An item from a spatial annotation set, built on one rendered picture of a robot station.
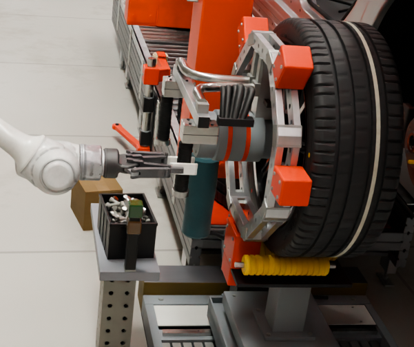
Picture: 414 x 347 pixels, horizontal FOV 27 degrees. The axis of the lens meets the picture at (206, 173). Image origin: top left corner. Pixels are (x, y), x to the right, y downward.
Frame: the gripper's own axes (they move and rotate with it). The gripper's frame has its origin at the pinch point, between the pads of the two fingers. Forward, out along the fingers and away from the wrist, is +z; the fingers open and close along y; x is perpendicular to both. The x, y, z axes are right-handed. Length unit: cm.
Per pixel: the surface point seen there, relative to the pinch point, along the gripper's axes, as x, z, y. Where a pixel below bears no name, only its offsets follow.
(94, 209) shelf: -38, -17, -49
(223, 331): -68, 24, -25
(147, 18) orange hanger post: -27, 24, -253
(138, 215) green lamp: -19.9, -8.4, -10.6
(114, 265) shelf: -38.0, -13.5, -14.5
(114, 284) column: -54, -11, -30
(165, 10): -22, 33, -253
